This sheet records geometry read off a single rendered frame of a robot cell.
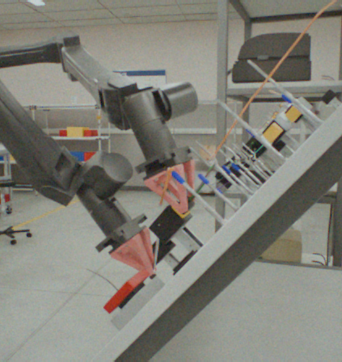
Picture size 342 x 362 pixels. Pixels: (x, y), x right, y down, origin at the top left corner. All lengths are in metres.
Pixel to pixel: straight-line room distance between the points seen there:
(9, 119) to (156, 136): 0.22
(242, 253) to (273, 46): 1.26
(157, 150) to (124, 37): 8.10
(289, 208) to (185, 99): 0.30
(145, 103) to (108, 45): 8.14
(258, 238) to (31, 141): 0.38
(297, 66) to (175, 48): 6.86
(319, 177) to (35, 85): 8.94
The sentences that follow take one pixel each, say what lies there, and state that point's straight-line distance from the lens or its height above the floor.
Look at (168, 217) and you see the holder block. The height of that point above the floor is 1.14.
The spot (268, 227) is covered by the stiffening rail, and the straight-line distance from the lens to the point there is 0.53.
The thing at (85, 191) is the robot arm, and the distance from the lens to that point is 0.75.
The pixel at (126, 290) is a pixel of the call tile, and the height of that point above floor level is 1.11.
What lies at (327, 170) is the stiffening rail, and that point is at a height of 1.24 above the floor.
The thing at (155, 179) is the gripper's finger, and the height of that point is 1.21.
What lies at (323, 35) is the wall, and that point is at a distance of 8.49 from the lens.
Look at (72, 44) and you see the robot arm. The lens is 1.07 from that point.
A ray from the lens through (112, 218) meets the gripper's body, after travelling 0.74.
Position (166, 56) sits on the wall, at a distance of 8.48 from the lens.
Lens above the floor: 1.29
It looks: 8 degrees down
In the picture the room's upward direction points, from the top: straight up
